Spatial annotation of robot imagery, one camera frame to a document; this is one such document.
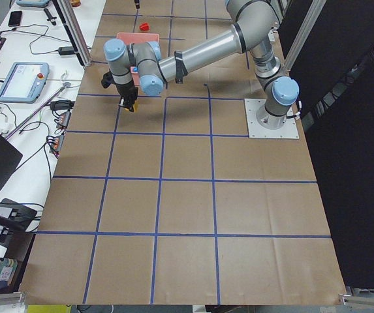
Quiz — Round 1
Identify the aluminium frame post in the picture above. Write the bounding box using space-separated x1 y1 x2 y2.
52 0 92 68

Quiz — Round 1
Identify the red toy block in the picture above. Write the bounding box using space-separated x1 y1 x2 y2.
139 22 150 31

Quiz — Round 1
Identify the yellow toy block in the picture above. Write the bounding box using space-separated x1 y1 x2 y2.
128 102 138 113

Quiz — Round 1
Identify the metal rod tool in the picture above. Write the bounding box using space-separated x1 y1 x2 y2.
5 82 71 140

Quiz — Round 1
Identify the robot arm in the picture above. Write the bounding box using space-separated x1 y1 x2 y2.
101 1 300 130

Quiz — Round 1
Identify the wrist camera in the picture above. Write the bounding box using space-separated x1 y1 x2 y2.
101 72 114 89

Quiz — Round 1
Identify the black power adapter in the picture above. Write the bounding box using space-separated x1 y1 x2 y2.
57 46 75 55

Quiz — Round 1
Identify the blue teach pendant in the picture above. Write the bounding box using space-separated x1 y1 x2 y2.
0 62 50 103

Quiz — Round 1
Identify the black smartphone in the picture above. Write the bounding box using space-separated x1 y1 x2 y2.
8 10 23 27

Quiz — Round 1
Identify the pink plastic box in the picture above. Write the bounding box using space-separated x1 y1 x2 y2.
116 32 160 87

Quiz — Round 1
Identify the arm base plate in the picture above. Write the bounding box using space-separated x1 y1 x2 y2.
244 98 300 140

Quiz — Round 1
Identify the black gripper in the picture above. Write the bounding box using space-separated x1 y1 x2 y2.
116 0 140 109

